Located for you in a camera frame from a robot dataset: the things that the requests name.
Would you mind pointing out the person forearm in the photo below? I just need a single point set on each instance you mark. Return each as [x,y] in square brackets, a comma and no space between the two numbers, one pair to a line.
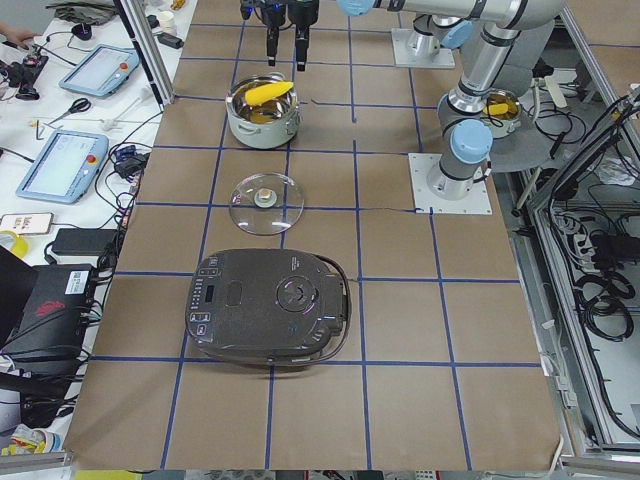
[15,35]

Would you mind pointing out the dark grey rice cooker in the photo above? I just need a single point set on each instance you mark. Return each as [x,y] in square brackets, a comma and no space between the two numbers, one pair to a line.
[272,307]

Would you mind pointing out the glass pot lid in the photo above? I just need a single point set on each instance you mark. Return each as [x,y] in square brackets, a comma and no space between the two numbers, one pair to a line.
[266,204]

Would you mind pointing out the yellow tape roll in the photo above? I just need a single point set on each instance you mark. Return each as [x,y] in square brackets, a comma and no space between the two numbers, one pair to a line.
[14,243]

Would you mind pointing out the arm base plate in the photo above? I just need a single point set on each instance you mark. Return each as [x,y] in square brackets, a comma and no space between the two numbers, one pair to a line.
[435,193]
[415,50]

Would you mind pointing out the yellow corn cob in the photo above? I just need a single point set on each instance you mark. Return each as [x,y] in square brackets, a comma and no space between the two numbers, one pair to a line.
[266,92]

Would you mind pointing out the pale green electric pot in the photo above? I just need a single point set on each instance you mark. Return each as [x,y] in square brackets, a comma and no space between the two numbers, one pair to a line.
[265,126]

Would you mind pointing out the steel bowl with yellow item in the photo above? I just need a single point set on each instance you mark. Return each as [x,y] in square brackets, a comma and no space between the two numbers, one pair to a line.
[501,114]

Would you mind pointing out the blue teach pendant near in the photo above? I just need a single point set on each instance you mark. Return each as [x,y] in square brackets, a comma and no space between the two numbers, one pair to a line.
[65,168]

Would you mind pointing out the grey office chair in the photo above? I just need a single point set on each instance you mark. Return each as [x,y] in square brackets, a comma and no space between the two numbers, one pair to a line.
[524,148]

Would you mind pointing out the aluminium frame post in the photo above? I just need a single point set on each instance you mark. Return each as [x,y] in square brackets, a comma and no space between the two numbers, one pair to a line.
[135,21]

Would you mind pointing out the black scissors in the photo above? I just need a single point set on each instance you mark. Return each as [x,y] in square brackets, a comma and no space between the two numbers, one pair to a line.
[79,105]

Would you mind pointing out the blue teach pendant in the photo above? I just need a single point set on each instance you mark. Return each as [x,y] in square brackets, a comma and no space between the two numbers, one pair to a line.
[102,71]
[65,168]

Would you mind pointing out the blue teach pendant far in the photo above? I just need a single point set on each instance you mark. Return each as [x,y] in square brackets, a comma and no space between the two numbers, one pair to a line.
[102,71]

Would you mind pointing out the black power adapter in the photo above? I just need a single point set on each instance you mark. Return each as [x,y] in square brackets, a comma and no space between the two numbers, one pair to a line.
[82,242]

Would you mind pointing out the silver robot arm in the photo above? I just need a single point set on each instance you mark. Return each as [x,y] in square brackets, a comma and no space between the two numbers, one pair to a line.
[467,139]
[451,32]

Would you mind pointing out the black computer box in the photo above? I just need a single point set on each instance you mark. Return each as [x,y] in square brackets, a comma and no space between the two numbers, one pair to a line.
[43,308]

